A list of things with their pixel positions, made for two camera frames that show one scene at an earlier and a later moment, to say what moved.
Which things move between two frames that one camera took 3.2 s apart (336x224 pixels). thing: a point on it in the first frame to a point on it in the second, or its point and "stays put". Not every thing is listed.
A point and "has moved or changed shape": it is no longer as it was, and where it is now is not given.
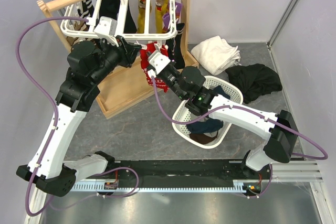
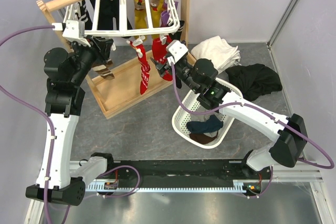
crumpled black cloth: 254,81 stays put
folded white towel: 216,54 stays put
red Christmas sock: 143,60 has moved or changed shape
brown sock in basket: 200,138 stays put
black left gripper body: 126,59 to 97,53
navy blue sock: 207,126 stays put
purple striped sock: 166,17 to 165,14
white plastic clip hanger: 148,11 stays put
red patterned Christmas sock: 160,83 to 160,53
